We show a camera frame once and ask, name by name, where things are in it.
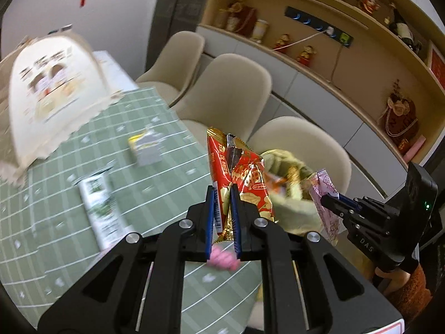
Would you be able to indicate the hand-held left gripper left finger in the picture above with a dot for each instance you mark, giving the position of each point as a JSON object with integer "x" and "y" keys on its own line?
{"x": 209, "y": 222}

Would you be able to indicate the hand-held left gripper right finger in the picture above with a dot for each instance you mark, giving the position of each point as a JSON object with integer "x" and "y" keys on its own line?
{"x": 235, "y": 222}

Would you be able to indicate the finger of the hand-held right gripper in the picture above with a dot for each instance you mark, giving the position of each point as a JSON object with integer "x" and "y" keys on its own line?
{"x": 332, "y": 203}
{"x": 345, "y": 198}

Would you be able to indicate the pale pink long wrapper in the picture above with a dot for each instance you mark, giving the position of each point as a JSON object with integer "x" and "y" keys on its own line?
{"x": 325, "y": 188}

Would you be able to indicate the red chips packet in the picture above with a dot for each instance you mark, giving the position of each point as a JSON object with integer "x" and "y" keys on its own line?
{"x": 250, "y": 177}

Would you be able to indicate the person's right forearm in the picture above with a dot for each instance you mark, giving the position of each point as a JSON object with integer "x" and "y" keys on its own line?
{"x": 415, "y": 292}

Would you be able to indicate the pink pig toy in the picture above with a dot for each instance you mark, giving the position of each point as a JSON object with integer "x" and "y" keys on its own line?
{"x": 222, "y": 259}

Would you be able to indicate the beige dining chair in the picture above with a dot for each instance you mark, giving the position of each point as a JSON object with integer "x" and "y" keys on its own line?
{"x": 177, "y": 59}
{"x": 313, "y": 139}
{"x": 226, "y": 90}

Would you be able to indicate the pink box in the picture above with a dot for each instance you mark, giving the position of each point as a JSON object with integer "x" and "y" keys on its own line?
{"x": 415, "y": 146}

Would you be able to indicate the grey box with yellow side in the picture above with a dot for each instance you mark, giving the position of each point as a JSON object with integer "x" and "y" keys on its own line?
{"x": 147, "y": 149}

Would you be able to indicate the dark red bag with pearls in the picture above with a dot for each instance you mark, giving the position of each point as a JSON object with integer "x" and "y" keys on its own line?
{"x": 399, "y": 118}

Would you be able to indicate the white and green packet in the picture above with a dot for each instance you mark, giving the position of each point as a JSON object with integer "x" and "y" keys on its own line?
{"x": 100, "y": 208}

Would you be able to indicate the small red figurine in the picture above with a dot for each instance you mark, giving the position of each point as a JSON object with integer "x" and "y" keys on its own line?
{"x": 282, "y": 43}
{"x": 306, "y": 55}

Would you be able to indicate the red framed picture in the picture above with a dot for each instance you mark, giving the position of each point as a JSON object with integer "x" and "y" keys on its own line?
{"x": 438, "y": 62}

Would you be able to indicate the dark wine bottle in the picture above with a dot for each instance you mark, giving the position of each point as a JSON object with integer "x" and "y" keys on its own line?
{"x": 403, "y": 29}

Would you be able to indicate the black power strip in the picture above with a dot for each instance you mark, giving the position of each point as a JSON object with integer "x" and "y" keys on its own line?
{"x": 302, "y": 17}

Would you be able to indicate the white jar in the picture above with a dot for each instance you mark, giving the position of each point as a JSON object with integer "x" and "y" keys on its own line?
{"x": 260, "y": 31}

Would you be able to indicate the pink and red figurine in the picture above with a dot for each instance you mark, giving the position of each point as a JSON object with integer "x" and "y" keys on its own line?
{"x": 367, "y": 2}

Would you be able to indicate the dark red gift bag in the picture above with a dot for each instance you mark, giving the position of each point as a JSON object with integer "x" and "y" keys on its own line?
{"x": 248, "y": 20}

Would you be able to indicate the dark grey cabinet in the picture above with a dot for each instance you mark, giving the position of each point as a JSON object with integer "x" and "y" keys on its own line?
{"x": 177, "y": 10}

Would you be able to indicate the golden figurine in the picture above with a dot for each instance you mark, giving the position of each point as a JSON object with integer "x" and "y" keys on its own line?
{"x": 238, "y": 5}

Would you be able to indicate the white fridge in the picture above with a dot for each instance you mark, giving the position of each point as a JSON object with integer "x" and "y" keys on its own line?
{"x": 121, "y": 7}

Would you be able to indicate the wooden wall shelf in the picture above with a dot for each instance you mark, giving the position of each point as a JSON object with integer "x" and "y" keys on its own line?
{"x": 365, "y": 45}

